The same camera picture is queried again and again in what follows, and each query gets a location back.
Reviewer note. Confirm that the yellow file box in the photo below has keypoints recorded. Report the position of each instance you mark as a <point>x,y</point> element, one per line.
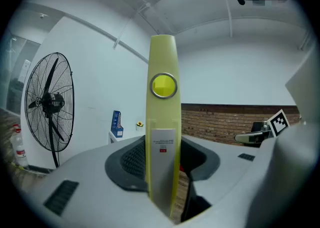
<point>162,59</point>

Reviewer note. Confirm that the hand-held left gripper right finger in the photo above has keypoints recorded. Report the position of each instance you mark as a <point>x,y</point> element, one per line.
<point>220,172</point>

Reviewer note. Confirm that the clear plastic water bottle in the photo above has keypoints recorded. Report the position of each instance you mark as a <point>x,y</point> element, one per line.
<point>20,146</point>

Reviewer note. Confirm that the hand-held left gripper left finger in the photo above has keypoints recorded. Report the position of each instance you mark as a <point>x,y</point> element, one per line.
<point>87,197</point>

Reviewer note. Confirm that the artificial sunflower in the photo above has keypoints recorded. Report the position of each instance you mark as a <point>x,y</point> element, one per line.
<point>140,124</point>

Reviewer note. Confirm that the black pedestal fan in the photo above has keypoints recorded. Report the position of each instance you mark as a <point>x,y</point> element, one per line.
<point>50,101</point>

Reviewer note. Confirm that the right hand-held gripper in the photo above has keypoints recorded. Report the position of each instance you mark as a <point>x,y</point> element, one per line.
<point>278,123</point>

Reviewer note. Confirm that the blue mesh file holder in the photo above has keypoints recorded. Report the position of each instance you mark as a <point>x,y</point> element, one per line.
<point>116,124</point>

